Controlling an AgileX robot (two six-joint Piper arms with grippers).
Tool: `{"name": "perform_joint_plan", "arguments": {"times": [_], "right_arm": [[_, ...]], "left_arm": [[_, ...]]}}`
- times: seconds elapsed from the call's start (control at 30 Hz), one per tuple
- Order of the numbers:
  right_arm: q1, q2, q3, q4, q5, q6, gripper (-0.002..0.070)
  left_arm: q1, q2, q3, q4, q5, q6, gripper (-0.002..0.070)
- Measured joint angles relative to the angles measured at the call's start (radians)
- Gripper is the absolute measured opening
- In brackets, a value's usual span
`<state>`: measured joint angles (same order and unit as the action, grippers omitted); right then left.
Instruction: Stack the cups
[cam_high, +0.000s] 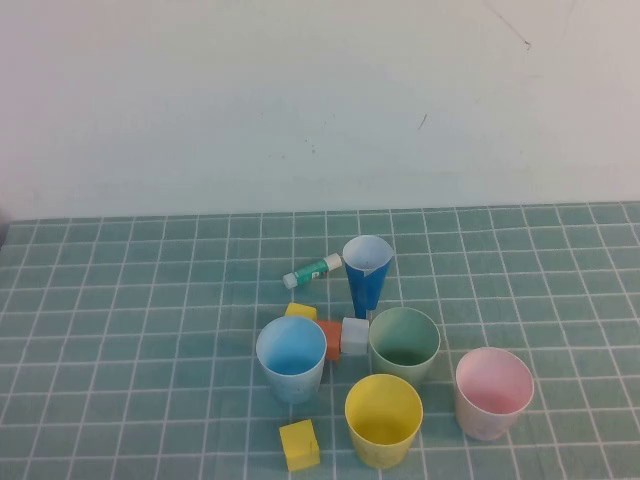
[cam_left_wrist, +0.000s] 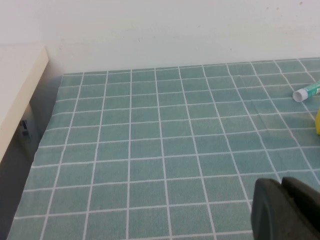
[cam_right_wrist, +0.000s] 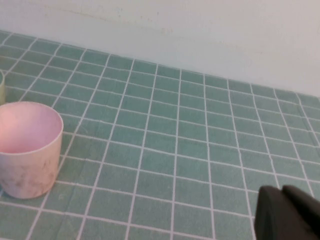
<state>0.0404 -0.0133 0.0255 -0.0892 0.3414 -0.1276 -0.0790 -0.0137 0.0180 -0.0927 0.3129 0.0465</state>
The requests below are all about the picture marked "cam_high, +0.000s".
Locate light blue plastic cup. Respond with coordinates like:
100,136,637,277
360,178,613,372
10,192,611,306
255,315,328,405

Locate green plastic cup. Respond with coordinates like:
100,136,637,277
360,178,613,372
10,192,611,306
368,306,442,386

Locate green white glue stick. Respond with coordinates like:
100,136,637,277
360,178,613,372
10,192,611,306
282,252,343,291

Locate blue paper cone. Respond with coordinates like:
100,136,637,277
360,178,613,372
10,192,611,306
342,234,395,320

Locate plain yellow cube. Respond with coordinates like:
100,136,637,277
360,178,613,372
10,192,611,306
284,302,318,321

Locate orange cube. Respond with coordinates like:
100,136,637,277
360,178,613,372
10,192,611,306
315,320,344,362

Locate white cube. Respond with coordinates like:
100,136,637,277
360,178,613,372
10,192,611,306
340,316,371,356

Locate green grid cutting mat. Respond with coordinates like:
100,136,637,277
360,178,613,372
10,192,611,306
0,202,640,480

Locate yellow plastic cup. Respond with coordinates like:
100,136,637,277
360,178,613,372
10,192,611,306
344,373,425,470

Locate yellow cube with pen mark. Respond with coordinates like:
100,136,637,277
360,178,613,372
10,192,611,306
278,418,321,472

